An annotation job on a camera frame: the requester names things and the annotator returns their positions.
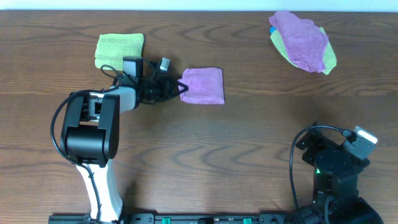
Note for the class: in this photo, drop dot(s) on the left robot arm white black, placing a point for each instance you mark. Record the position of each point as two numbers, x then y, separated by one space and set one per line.
90 135

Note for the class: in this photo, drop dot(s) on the blue cloth under pile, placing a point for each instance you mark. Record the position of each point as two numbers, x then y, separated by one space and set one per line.
272 29

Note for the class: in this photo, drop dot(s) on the purple microfiber cloth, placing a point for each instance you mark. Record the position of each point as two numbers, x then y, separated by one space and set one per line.
205 86

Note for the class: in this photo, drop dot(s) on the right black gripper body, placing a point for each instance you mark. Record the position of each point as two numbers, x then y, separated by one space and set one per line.
318 140

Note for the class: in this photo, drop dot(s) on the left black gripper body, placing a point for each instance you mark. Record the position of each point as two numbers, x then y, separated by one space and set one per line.
155 91

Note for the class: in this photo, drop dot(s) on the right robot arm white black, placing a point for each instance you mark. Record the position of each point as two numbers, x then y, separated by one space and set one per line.
335 197

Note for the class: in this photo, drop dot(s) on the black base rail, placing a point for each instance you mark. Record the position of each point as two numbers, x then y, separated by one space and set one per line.
262 218

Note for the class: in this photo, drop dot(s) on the green cloth under pile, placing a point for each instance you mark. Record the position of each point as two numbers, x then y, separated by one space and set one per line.
329 57

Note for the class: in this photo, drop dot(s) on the crumpled purple cloth on pile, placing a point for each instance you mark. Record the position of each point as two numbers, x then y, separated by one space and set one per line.
304 42

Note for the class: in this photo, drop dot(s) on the folded green cloth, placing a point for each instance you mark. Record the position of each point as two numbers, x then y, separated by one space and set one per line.
112 48

